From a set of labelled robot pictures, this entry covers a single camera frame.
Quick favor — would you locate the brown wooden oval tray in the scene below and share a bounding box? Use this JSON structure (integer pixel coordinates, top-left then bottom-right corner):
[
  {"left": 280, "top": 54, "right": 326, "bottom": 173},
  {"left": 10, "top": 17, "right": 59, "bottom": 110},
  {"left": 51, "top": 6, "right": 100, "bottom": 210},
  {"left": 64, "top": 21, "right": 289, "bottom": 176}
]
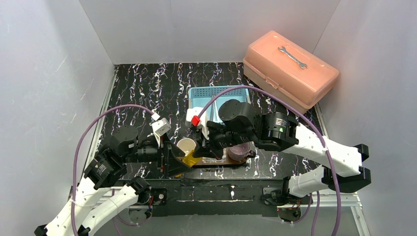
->
[{"left": 193, "top": 154, "right": 248, "bottom": 169}]

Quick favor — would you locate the yellow toothpaste tube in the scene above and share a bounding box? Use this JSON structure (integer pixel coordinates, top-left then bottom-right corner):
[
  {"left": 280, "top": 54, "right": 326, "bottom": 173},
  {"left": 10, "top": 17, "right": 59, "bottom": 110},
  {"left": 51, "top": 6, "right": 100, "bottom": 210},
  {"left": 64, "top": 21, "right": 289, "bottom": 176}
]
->
[{"left": 175, "top": 153, "right": 202, "bottom": 177}]

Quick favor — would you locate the cream yellow mug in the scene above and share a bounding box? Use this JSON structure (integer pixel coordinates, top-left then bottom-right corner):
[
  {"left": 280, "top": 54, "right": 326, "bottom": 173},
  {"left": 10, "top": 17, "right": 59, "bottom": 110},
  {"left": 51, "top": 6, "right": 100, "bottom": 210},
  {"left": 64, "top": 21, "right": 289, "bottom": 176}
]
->
[{"left": 177, "top": 138, "right": 196, "bottom": 155}]

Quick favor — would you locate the purple translucent cup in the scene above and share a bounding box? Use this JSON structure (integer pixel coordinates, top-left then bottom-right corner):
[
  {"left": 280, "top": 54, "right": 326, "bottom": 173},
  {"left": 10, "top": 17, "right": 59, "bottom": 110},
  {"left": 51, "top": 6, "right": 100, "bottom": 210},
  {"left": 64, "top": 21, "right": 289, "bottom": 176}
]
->
[{"left": 227, "top": 143, "right": 256, "bottom": 162}]

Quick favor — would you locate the light blue plastic basket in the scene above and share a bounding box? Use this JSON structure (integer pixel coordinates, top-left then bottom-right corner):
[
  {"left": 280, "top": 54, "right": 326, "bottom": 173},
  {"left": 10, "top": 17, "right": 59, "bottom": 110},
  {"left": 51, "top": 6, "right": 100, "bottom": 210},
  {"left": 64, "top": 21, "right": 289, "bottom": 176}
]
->
[{"left": 188, "top": 86, "right": 251, "bottom": 123}]

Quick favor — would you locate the clear plastic package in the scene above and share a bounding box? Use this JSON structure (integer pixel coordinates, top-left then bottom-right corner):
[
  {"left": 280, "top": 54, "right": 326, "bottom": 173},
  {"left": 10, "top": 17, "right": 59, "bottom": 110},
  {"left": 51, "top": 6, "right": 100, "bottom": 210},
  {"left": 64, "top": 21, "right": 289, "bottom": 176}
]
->
[{"left": 202, "top": 157, "right": 227, "bottom": 165}]

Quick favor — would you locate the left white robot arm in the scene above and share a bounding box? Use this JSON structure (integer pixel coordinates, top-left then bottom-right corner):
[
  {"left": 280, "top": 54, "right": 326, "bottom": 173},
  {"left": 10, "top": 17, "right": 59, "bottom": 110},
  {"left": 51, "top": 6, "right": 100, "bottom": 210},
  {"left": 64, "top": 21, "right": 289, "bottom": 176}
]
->
[{"left": 34, "top": 125, "right": 191, "bottom": 236}]

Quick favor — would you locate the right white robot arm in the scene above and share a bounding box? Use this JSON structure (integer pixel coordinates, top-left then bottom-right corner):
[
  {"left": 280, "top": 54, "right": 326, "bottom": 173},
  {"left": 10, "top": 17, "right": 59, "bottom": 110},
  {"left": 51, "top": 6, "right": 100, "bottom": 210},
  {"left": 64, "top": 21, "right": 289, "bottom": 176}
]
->
[{"left": 186, "top": 99, "right": 372, "bottom": 198}]

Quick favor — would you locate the grey toothbrush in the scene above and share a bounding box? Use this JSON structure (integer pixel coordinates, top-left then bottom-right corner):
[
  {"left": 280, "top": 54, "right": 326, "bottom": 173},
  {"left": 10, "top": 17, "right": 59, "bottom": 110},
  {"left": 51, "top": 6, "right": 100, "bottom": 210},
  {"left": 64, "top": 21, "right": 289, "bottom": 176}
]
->
[{"left": 210, "top": 101, "right": 219, "bottom": 122}]

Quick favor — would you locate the pink plastic toolbox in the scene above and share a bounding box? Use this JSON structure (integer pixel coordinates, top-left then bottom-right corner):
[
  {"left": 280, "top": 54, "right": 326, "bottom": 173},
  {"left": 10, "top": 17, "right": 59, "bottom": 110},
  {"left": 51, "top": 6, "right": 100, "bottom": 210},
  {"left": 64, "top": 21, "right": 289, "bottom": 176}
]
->
[{"left": 243, "top": 31, "right": 339, "bottom": 114}]

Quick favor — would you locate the silver open-end wrench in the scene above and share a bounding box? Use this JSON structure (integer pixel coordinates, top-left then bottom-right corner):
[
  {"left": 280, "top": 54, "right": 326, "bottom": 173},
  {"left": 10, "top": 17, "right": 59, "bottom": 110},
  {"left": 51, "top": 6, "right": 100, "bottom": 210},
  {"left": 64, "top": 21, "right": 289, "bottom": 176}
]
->
[{"left": 278, "top": 46, "right": 308, "bottom": 69}]

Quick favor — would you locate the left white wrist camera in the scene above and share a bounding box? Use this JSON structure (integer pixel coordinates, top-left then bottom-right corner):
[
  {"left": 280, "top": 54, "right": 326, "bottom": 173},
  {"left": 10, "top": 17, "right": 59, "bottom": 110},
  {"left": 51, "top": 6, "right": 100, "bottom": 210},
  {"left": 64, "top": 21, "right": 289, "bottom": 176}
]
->
[{"left": 151, "top": 113, "right": 171, "bottom": 147}]

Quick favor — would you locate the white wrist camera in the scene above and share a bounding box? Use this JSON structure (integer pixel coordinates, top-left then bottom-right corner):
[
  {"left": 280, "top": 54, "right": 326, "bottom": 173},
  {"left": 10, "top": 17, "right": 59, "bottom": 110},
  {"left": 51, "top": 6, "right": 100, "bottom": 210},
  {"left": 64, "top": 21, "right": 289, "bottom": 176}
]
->
[
  {"left": 151, "top": 113, "right": 171, "bottom": 147},
  {"left": 186, "top": 107, "right": 209, "bottom": 144}
]

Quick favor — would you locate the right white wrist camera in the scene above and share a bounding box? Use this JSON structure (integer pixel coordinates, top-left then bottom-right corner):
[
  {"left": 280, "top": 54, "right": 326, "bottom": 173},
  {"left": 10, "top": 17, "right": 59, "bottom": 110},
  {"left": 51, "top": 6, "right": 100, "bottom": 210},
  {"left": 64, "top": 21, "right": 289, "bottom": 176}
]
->
[{"left": 186, "top": 107, "right": 209, "bottom": 144}]

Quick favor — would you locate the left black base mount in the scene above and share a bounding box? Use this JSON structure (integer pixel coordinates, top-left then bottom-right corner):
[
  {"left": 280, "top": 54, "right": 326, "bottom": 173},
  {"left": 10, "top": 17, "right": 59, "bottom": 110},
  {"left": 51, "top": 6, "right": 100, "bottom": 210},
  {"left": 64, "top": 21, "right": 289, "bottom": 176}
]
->
[{"left": 133, "top": 188, "right": 168, "bottom": 206}]

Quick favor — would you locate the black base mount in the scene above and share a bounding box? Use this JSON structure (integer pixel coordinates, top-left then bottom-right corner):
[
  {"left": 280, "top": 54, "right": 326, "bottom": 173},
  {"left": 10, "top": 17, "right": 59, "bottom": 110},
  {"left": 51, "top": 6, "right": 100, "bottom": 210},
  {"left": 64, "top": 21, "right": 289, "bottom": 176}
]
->
[
  {"left": 133, "top": 188, "right": 168, "bottom": 206},
  {"left": 260, "top": 187, "right": 313, "bottom": 207}
]

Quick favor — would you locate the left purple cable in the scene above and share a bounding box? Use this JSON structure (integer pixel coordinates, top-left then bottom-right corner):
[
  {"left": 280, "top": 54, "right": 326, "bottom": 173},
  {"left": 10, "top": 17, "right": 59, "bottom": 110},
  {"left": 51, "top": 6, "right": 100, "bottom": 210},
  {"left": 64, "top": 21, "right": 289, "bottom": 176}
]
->
[{"left": 70, "top": 104, "right": 157, "bottom": 236}]

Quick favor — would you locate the purple cable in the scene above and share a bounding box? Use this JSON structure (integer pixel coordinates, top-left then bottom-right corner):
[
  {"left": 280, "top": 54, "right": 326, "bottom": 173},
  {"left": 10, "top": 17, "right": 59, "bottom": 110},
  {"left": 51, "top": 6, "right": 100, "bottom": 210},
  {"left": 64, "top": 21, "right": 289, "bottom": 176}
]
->
[
  {"left": 197, "top": 85, "right": 343, "bottom": 236},
  {"left": 70, "top": 104, "right": 157, "bottom": 236}
]

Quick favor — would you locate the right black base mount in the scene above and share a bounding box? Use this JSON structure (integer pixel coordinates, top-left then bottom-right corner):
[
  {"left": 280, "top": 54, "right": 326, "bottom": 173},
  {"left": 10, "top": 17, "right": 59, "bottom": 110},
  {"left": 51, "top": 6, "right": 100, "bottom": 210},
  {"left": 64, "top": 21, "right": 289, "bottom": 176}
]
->
[{"left": 260, "top": 187, "right": 313, "bottom": 207}]

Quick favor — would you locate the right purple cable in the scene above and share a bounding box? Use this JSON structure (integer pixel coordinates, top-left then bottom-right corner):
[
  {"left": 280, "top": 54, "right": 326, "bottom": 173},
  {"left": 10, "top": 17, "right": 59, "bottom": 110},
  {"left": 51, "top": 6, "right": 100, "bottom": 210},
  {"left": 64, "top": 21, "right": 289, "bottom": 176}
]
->
[{"left": 197, "top": 85, "right": 343, "bottom": 236}]

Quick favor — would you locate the aluminium frame rail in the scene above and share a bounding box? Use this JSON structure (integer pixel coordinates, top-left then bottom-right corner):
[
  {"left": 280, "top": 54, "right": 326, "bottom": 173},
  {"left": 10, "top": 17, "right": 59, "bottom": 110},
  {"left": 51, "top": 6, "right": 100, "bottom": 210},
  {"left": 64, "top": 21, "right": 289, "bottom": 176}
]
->
[{"left": 75, "top": 184, "right": 362, "bottom": 208}]

